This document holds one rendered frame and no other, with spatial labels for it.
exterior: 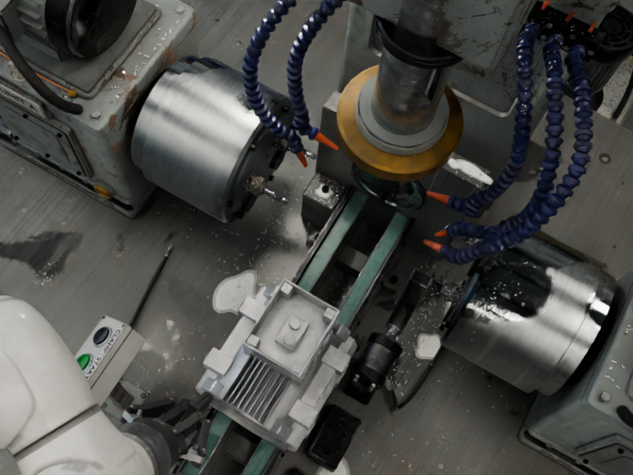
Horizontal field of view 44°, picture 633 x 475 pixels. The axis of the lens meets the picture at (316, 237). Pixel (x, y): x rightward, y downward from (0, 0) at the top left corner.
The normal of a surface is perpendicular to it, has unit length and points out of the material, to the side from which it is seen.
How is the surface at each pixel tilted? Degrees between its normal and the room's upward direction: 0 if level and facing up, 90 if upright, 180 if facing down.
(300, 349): 0
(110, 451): 58
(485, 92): 90
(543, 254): 21
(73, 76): 0
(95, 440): 46
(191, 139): 32
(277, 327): 0
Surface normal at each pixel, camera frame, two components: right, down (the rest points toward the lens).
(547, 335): -0.22, 0.11
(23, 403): 0.38, -0.15
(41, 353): 0.66, -0.48
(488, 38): -0.50, 0.79
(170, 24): 0.05, -0.37
